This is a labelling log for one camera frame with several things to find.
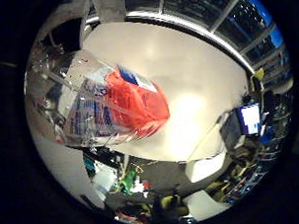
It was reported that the clear plastic bag with red item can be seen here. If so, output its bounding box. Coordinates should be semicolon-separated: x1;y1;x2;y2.
23;46;173;151

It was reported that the green bottle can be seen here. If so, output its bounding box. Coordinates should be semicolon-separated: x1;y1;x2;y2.
120;168;138;195

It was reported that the white box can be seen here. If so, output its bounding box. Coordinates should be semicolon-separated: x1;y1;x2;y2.
182;188;232;222
185;152;229;185

